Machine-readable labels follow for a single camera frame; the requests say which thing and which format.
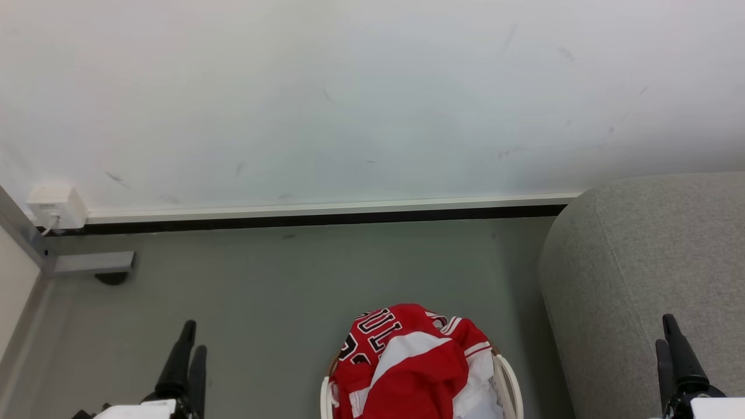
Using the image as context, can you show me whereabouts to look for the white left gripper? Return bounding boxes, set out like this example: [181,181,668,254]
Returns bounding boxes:
[92,319,208,419]

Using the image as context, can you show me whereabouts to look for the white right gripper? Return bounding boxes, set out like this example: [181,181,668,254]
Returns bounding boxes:
[655,314,745,419]

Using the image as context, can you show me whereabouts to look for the red and white basketball jersey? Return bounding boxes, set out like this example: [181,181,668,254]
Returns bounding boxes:
[329,303,505,419]

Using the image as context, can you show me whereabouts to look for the grey fabric sofa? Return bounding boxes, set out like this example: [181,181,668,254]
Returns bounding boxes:
[538,172,745,419]

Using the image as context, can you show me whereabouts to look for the white plastic laundry basket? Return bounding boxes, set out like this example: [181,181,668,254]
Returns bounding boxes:
[320,342,524,419]

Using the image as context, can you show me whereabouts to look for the grey metal frame leg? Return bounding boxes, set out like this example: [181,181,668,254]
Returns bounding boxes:
[0,186,136,278]

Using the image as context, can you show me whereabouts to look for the white wall socket box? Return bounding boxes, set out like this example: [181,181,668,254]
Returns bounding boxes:
[26,184,89,231]

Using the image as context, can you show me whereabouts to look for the white wall baseboard strip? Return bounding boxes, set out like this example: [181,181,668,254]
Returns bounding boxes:
[86,191,584,225]

